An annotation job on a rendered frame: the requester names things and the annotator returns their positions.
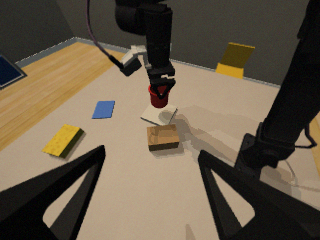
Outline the beige flat square mat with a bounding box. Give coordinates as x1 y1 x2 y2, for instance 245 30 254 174
141 103 177 126

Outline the tan cardboard box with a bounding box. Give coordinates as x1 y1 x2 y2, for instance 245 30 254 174
147 124 180 152

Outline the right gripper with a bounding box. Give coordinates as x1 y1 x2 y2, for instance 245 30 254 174
121 40 176 99

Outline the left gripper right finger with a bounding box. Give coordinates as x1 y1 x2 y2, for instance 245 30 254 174
198 150 320 240

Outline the yellow sponge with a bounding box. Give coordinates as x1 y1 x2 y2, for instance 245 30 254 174
42 124 84 159

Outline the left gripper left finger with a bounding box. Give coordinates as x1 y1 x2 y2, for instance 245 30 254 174
0 145 106 240

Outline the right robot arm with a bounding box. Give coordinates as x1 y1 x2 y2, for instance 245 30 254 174
115 0 320 180

